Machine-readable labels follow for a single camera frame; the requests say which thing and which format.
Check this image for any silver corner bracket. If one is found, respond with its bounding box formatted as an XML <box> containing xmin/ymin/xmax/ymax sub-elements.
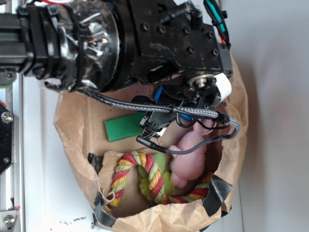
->
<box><xmin>0</xmin><ymin>210</ymin><xmax>19</xmax><ymax>232</ymax></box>

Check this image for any multicoloured rope toy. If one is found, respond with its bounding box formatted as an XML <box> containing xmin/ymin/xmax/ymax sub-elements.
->
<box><xmin>110</xmin><ymin>151</ymin><xmax>213</xmax><ymax>207</ymax></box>

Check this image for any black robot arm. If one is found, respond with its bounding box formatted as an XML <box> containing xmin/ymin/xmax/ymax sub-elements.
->
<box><xmin>0</xmin><ymin>0</ymin><xmax>233</xmax><ymax>106</ymax></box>

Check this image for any green block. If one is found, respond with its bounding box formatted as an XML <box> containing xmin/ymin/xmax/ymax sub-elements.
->
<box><xmin>104</xmin><ymin>112</ymin><xmax>145</xmax><ymax>142</ymax></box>

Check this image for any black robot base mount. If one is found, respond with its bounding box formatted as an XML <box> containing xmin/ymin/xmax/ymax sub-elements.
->
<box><xmin>0</xmin><ymin>101</ymin><xmax>14</xmax><ymax>174</ymax></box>

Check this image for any pink plush toy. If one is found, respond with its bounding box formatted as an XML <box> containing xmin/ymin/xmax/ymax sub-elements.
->
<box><xmin>169</xmin><ymin>123</ymin><xmax>211</xmax><ymax>189</ymax></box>

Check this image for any aluminium extrusion rail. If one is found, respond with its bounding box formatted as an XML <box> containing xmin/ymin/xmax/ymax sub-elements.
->
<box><xmin>0</xmin><ymin>0</ymin><xmax>26</xmax><ymax>232</ymax></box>

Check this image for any grey braided cable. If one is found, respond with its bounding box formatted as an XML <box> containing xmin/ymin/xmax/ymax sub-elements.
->
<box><xmin>79</xmin><ymin>88</ymin><xmax>241</xmax><ymax>155</ymax></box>

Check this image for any brown paper bag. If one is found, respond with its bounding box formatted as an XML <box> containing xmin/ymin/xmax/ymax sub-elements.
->
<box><xmin>53</xmin><ymin>41</ymin><xmax>249</xmax><ymax>232</ymax></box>

